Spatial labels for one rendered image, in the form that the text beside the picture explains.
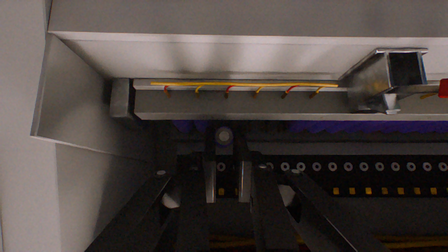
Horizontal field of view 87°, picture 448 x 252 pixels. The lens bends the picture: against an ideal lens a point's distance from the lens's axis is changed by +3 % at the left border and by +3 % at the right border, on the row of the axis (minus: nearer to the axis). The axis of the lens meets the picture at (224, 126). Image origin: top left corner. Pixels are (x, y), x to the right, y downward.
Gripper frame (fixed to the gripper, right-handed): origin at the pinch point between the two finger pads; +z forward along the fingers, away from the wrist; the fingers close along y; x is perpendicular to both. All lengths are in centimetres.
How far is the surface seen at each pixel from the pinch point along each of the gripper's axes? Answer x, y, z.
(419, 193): -8.6, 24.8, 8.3
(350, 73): 6.7, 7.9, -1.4
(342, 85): 5.7, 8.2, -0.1
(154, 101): 4.5, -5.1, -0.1
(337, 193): -8.7, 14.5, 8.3
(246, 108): 4.1, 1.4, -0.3
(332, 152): -4.1, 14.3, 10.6
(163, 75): 6.3, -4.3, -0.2
